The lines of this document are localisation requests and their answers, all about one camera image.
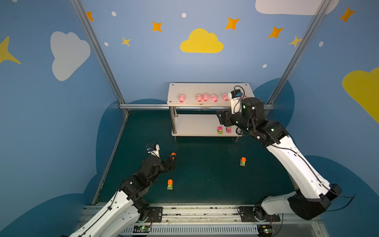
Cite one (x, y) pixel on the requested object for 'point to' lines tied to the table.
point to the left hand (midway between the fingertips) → (171, 158)
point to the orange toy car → (173, 154)
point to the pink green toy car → (220, 130)
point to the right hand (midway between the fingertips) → (225, 111)
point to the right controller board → (265, 230)
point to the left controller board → (141, 229)
